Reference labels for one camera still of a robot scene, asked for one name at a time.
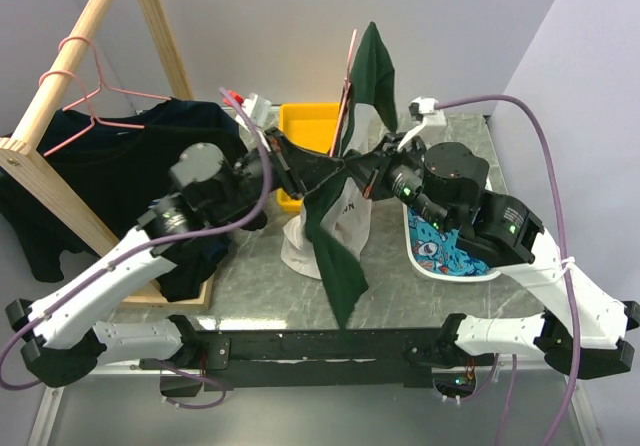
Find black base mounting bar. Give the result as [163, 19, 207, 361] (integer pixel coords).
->
[138, 325, 501, 397]

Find pink wire hanger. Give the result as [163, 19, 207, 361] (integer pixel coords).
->
[329, 28, 358, 156]
[58, 35, 174, 102]
[38, 70, 144, 157]

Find dark navy t shirt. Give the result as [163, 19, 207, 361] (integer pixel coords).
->
[42, 98, 239, 141]

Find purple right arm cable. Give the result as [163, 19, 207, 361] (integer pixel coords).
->
[434, 94, 584, 446]

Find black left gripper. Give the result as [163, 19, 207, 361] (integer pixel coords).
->
[207, 126, 345, 221]

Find aluminium rail frame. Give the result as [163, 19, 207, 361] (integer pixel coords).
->
[28, 363, 201, 445]

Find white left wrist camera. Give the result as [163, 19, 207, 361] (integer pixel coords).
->
[230, 91, 273, 128]

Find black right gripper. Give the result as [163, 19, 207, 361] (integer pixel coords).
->
[344, 131, 453, 232]

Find blue shark print cloth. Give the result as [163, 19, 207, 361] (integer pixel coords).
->
[407, 208, 491, 277]

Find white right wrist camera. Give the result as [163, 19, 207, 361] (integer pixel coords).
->
[399, 97, 447, 149]

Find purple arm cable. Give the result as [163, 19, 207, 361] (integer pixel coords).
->
[0, 85, 275, 411]
[434, 94, 584, 446]

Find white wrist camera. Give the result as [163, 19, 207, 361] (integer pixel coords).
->
[230, 91, 273, 128]
[399, 97, 447, 149]

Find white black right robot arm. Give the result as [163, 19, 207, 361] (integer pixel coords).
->
[345, 134, 639, 380]

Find white plastic basket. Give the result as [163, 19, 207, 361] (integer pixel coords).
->
[402, 173, 501, 283]

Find wooden clothes rack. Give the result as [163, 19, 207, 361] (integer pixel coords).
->
[0, 0, 216, 310]

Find black daisy t shirt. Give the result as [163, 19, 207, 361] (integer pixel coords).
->
[1, 125, 247, 283]

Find yellow plastic tray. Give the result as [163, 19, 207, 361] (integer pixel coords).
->
[274, 101, 341, 216]

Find pink wire hanger front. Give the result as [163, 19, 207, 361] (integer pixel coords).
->
[38, 70, 144, 157]

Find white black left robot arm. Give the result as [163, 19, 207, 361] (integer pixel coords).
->
[6, 129, 345, 387]

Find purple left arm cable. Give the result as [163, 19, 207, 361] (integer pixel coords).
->
[0, 85, 275, 411]

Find green and white t shirt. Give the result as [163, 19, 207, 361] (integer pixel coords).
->
[281, 22, 398, 329]

